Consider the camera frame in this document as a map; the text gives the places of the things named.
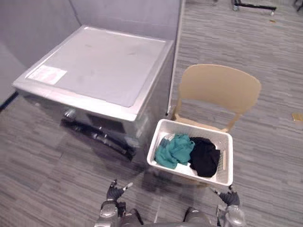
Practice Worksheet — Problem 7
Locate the dark glass washing machine door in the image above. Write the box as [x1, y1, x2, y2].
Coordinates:
[60, 115, 137, 162]

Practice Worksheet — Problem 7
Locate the silver robot right leg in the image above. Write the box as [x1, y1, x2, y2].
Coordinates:
[183, 207, 218, 227]

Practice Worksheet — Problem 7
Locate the silver front-load washing machine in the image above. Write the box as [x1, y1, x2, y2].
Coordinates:
[12, 25, 175, 164]

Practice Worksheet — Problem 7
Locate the teal cloth garment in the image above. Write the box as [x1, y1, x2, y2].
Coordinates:
[154, 133, 196, 170]

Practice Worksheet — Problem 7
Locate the white plastic laundry basket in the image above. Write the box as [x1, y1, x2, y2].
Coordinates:
[146, 118, 234, 186]

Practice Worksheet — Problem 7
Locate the black wheeled cart frame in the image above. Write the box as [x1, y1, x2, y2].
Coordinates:
[232, 0, 277, 17]

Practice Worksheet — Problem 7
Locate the white label sticker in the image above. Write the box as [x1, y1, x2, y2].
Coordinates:
[27, 65, 68, 84]

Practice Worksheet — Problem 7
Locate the black cloth garment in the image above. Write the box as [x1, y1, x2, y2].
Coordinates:
[189, 136, 221, 178]

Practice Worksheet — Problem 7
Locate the silver robot leg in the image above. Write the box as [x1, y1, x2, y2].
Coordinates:
[123, 208, 144, 227]
[183, 207, 218, 227]

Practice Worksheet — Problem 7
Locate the silver robot left leg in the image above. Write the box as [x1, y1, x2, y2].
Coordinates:
[123, 208, 144, 227]

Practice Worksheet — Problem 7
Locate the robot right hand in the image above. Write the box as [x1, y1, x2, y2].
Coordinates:
[210, 185, 240, 206]

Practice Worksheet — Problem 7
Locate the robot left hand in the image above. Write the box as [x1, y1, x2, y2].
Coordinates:
[106, 179, 134, 202]

